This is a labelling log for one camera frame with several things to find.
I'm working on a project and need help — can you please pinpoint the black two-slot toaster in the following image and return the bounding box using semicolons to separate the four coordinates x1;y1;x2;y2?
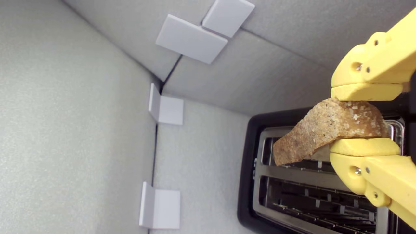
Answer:
237;103;416;234

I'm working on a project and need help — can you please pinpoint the brown bread slice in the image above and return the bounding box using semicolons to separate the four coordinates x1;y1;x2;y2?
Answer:
272;97;390;166

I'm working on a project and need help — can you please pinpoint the white wall clip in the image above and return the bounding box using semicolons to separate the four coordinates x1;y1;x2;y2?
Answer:
148;83;184;126
201;0;255;38
139;181;181;230
155;14;228;65

